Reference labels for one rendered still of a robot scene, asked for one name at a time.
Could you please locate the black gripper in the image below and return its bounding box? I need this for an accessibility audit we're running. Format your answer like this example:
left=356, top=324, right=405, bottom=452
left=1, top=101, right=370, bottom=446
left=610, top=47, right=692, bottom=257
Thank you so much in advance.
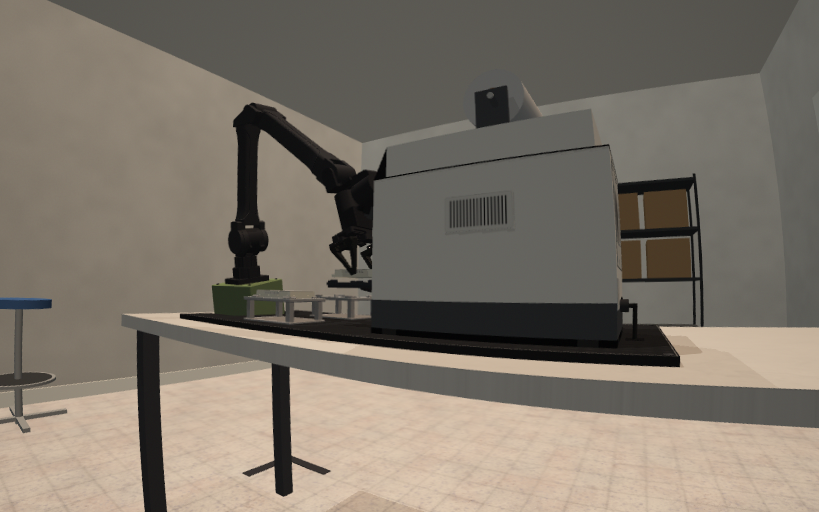
left=329, top=210, right=373, bottom=275

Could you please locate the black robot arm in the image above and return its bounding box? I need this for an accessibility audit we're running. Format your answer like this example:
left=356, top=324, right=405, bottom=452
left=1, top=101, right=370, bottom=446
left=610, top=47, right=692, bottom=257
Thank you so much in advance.
left=225, top=103, right=376, bottom=285

